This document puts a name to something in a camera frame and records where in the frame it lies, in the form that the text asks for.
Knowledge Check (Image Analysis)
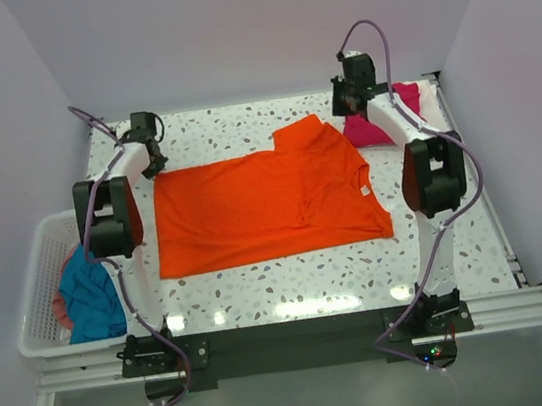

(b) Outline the orange t-shirt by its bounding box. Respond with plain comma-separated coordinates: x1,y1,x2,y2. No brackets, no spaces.
153,114,394,280

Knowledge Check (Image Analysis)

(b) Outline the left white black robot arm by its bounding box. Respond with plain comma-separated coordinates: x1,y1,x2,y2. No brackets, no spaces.
72,111,167,336

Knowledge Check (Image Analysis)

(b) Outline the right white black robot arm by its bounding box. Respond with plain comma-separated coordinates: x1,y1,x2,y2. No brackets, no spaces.
331,52,467,297

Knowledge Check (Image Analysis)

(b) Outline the folded magenta t-shirt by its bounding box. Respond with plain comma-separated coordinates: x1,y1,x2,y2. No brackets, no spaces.
343,82,421,148

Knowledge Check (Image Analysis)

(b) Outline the folded white t-shirt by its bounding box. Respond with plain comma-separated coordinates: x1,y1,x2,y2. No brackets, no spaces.
416,79,449,132

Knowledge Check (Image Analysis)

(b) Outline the blue t-shirt in basket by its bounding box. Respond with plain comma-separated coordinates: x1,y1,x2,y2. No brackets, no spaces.
59,245,127,345

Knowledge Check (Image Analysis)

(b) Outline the pink garment in basket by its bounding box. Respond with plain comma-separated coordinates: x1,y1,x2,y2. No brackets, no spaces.
51,246,77,331

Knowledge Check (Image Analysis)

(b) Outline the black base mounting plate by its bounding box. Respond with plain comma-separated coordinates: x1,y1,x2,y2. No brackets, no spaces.
117,300,475,405

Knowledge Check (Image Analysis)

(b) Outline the white plastic laundry basket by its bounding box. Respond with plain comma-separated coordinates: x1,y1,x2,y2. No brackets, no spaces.
18,210,125,359

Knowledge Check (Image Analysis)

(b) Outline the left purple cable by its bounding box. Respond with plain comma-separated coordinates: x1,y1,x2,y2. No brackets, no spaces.
59,94,200,406

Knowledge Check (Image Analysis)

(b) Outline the purple cable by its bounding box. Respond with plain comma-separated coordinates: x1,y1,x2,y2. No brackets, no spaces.
59,94,200,406
329,7,511,369

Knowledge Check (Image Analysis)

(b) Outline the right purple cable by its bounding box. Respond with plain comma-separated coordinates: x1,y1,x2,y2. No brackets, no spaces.
329,7,511,369

